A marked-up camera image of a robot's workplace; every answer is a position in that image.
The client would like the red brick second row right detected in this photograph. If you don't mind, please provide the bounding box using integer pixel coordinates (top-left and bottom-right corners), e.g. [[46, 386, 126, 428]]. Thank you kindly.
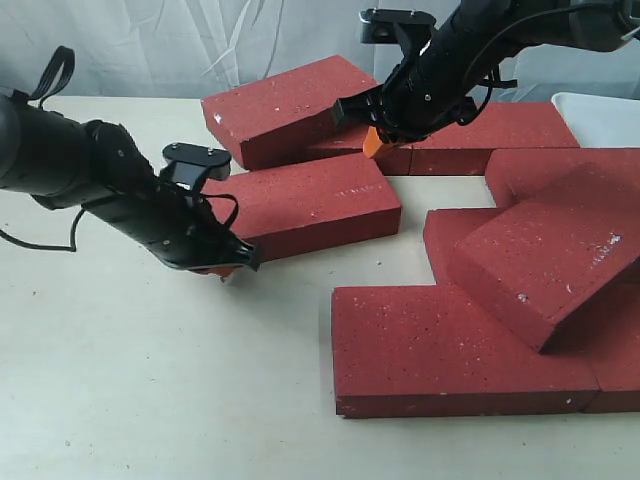
[[485, 148, 639, 208]]

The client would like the large red brick front left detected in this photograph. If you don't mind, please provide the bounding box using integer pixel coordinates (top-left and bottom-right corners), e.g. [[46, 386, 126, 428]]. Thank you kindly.
[[330, 286, 600, 419]]

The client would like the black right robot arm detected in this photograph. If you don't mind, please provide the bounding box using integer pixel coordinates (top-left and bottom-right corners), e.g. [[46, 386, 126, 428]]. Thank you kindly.
[[331, 0, 639, 158]]

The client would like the red brick back row right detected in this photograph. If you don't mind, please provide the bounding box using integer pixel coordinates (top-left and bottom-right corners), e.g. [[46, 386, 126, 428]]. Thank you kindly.
[[400, 102, 579, 176]]

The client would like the red brick third row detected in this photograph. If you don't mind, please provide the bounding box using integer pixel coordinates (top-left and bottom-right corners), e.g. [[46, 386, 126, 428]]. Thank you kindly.
[[423, 208, 503, 285]]

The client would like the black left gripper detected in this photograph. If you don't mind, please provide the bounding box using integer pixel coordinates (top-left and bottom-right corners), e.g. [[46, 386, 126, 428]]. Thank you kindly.
[[83, 174, 260, 282]]

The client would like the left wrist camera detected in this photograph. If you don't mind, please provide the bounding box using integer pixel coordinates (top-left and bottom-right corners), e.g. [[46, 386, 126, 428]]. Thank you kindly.
[[159, 142, 232, 192]]

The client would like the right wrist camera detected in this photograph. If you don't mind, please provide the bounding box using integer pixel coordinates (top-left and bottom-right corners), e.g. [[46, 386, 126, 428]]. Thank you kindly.
[[359, 8, 436, 44]]

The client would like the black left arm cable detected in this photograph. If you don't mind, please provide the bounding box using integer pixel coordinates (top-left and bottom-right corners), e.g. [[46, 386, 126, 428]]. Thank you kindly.
[[0, 45, 239, 254]]

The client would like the red brick back row left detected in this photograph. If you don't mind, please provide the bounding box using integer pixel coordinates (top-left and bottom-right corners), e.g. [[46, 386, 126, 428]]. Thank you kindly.
[[298, 107, 412, 176]]

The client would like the white plastic tray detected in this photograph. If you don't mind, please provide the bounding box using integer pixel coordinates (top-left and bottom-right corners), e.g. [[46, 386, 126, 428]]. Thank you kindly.
[[551, 92, 640, 148]]

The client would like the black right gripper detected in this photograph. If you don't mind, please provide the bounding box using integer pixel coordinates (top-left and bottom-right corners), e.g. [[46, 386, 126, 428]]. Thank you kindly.
[[332, 49, 478, 159]]

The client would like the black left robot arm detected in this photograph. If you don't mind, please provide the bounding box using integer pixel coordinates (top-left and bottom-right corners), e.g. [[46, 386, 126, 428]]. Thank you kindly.
[[1, 92, 260, 277]]

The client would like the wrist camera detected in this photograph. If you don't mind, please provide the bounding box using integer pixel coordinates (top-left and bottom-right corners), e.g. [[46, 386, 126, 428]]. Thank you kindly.
[[159, 142, 232, 192], [359, 8, 436, 44]]

